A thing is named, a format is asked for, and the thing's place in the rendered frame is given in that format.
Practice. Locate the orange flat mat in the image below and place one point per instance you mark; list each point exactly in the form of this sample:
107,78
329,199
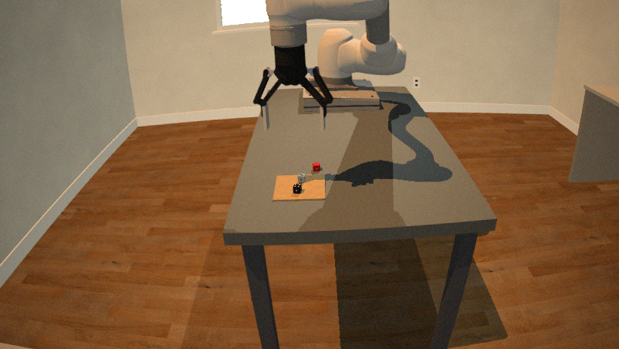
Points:
312,189

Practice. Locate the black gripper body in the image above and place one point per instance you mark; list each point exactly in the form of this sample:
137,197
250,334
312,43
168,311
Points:
290,60

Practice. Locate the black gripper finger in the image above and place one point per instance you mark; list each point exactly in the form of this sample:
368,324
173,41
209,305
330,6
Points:
316,95
267,73

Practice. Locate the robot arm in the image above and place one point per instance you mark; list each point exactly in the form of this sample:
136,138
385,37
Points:
339,54

